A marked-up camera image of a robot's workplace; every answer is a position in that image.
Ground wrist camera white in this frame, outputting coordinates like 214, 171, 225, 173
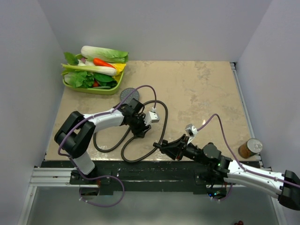
144, 107, 160, 126
185, 124, 198, 144

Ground grey shower head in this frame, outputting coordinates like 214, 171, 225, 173
120, 88, 140, 104

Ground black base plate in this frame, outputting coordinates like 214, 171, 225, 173
41, 160, 223, 195

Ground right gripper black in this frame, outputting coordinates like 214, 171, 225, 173
160, 134, 209, 166

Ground aluminium frame rail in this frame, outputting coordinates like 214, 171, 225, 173
17, 165, 288, 225

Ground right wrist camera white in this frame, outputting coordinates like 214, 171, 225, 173
185, 124, 198, 144

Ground toy yellow corn husk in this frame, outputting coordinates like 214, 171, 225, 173
110, 63, 126, 83

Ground toy leaf dark green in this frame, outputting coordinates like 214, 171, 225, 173
64, 52, 79, 66

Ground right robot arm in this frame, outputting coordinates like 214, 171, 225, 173
153, 135, 300, 210

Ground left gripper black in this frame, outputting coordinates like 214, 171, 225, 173
129, 113, 151, 138

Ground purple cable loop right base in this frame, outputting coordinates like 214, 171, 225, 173
207, 183, 233, 202

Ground toy napa cabbage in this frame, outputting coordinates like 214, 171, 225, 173
81, 45, 129, 63

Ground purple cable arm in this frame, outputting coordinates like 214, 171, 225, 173
57, 84, 158, 160
196, 113, 300, 189

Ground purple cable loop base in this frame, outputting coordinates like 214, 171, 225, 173
207, 183, 233, 202
75, 173, 126, 207

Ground black T-shaped hose holder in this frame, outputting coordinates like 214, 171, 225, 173
153, 142, 163, 149

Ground toy carrot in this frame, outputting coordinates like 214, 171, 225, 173
93, 58, 115, 68

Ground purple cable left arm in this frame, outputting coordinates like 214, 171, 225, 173
57, 84, 158, 160

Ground toy tomato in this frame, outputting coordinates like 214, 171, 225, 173
92, 81, 99, 88

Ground dark corrugated shower hose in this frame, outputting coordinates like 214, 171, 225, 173
92, 100, 168, 164

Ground toy leek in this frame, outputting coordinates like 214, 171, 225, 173
62, 64, 117, 76

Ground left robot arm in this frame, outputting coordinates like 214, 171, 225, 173
54, 98, 159, 184

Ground right side aluminium rail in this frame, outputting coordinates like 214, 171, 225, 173
230, 62, 263, 167

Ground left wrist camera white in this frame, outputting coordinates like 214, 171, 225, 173
144, 107, 160, 126

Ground toy green lettuce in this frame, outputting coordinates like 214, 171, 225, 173
64, 71, 94, 89

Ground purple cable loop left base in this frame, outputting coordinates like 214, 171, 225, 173
75, 173, 126, 207

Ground green plastic tray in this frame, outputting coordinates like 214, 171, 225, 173
61, 54, 124, 95

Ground brown tin can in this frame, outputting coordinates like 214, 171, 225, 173
238, 138, 263, 158

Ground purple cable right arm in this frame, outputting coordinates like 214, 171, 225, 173
196, 113, 300, 189

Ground toy spinach leaves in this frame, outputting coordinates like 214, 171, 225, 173
93, 73, 117, 88

